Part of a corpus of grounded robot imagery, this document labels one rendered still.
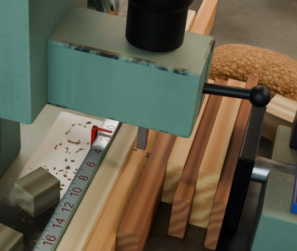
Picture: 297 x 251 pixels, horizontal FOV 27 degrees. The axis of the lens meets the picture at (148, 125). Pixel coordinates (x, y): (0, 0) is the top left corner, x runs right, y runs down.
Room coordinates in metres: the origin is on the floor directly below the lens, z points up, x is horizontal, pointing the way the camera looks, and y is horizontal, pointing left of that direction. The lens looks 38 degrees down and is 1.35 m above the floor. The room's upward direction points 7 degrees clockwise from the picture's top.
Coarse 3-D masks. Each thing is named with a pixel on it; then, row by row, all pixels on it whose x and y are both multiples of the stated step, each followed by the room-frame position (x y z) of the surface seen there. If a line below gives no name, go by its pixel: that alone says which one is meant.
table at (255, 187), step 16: (256, 192) 0.49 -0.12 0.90; (160, 208) 0.44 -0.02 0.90; (256, 208) 0.46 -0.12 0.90; (160, 224) 0.42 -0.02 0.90; (240, 224) 0.44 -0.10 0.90; (160, 240) 0.40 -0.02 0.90; (176, 240) 0.41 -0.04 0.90; (192, 240) 0.41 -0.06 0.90; (224, 240) 0.41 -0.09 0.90; (240, 240) 0.42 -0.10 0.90
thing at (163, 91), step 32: (64, 32) 0.47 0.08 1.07; (96, 32) 0.48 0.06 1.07; (192, 32) 0.50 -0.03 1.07; (64, 64) 0.46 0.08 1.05; (96, 64) 0.45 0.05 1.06; (128, 64) 0.44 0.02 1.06; (160, 64) 0.44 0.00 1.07; (192, 64) 0.45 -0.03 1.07; (64, 96) 0.46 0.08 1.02; (96, 96) 0.45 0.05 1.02; (128, 96) 0.44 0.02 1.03; (160, 96) 0.44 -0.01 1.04; (192, 96) 0.43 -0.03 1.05; (160, 128) 0.44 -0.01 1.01; (192, 128) 0.44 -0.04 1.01
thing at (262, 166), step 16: (256, 112) 0.50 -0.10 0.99; (256, 128) 0.47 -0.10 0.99; (256, 144) 0.45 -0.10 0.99; (240, 160) 0.42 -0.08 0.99; (256, 160) 0.46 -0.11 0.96; (272, 160) 0.47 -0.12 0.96; (240, 176) 0.42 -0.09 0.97; (256, 176) 0.45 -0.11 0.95; (240, 192) 0.42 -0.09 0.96; (240, 208) 0.42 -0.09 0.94; (224, 224) 0.42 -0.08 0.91
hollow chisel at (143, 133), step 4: (140, 128) 0.47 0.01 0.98; (144, 128) 0.47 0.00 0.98; (140, 132) 0.47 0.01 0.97; (144, 132) 0.47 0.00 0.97; (140, 136) 0.47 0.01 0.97; (144, 136) 0.47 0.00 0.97; (140, 140) 0.47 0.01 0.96; (144, 140) 0.47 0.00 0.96; (140, 144) 0.47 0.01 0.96; (144, 144) 0.47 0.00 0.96; (140, 148) 0.47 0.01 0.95; (144, 148) 0.47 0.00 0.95
